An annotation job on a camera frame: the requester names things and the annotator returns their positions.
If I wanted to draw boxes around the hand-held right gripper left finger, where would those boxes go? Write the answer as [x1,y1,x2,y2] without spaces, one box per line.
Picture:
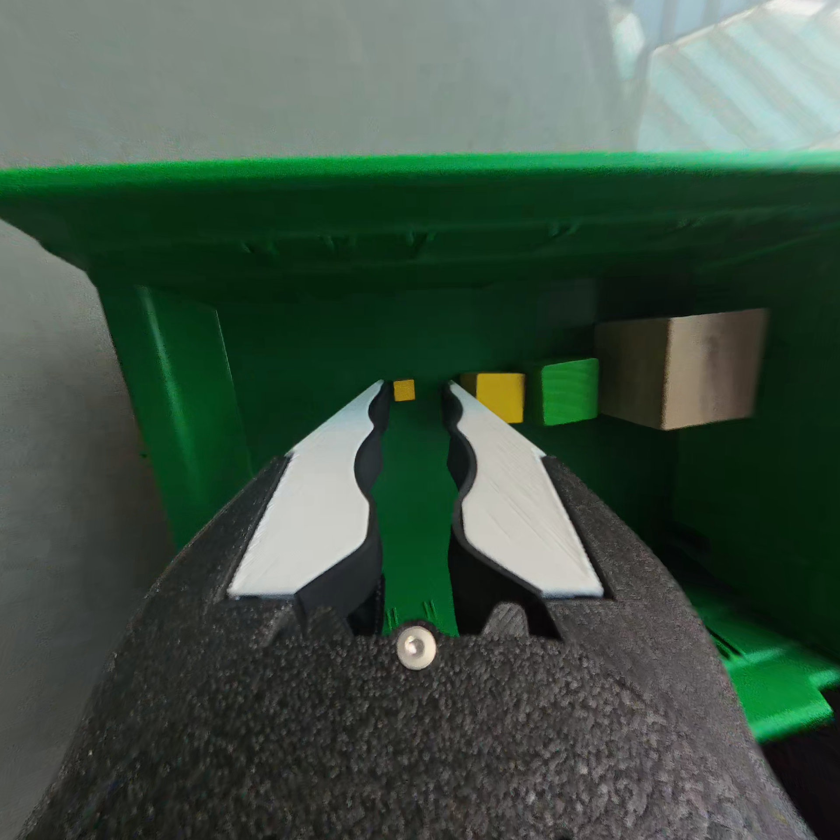
[226,378,392,634]

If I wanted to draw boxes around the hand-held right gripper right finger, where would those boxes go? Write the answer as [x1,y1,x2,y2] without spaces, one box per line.
[441,378,606,637]

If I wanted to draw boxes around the green wooden cube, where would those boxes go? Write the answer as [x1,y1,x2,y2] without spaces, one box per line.
[530,357,600,427]

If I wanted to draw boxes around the large plain wooden cube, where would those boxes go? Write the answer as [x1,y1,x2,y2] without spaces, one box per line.
[595,308,769,431]

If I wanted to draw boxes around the green plastic bin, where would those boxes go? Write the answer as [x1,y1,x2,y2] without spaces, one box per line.
[0,152,840,744]

